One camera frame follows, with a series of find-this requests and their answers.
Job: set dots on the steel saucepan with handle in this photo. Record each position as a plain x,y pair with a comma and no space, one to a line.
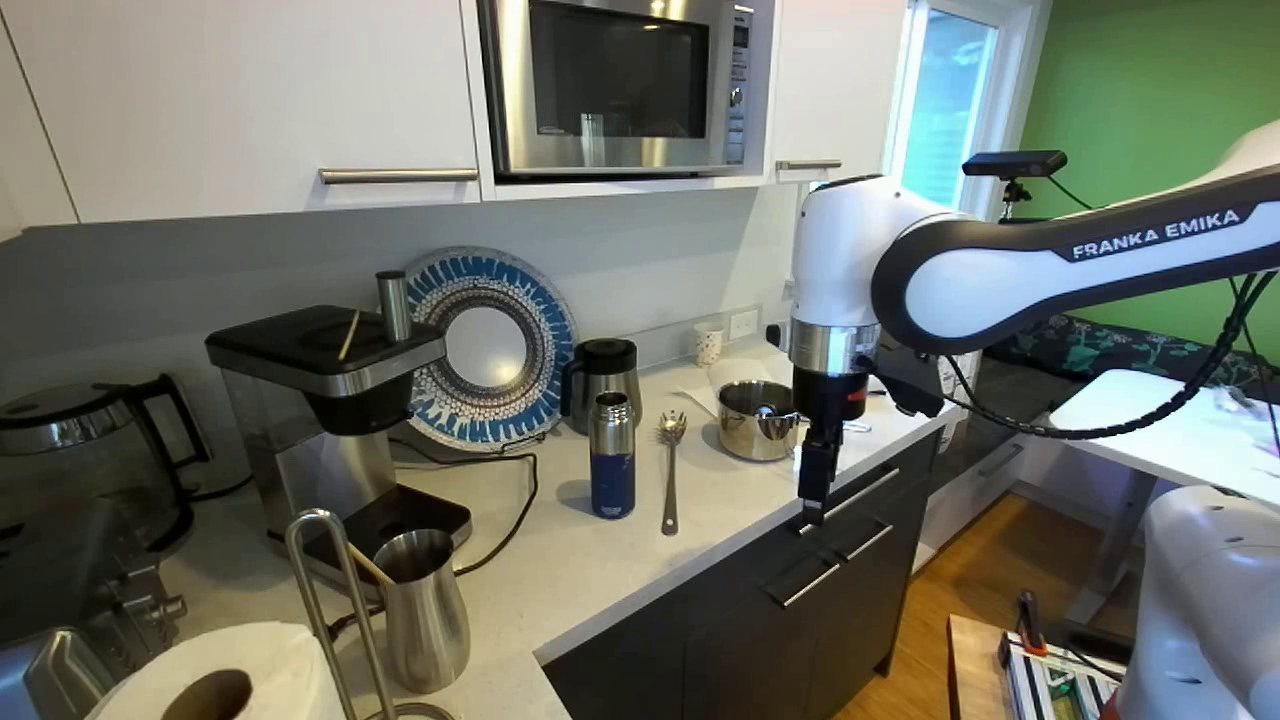
759,420

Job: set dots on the black camera on stand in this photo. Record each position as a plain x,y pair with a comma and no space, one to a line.
1010,169

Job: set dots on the blue white decorative plate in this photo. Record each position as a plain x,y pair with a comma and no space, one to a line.
505,350

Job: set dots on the stainless steel built-in microwave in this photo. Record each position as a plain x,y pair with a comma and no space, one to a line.
623,91

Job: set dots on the steel drip coffee maker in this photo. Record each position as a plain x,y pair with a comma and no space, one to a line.
319,393

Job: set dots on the blue steel travel bottle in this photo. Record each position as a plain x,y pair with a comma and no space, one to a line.
614,457

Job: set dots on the dark lower cabinet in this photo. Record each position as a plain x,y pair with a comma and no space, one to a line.
787,630

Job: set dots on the metal paper towel holder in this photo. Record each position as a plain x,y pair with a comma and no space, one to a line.
321,537

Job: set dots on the steel serving fork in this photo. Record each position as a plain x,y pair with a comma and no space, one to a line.
672,430

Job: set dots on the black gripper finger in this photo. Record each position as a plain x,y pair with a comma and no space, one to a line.
810,511

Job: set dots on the white table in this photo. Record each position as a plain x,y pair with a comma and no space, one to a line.
1213,438

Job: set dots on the white paper towel roll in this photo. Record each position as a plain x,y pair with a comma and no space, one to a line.
234,672

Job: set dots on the steel canister black lid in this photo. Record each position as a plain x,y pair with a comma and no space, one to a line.
596,368

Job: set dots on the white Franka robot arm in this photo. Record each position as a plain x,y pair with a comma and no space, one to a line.
877,263

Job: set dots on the small steel pitcher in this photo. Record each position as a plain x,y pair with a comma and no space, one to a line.
425,620

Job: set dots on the white upper cabinet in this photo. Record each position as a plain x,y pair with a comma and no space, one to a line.
175,111

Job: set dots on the white patterned mug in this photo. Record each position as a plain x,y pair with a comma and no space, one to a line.
706,345

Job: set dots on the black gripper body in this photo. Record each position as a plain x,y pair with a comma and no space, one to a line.
824,401

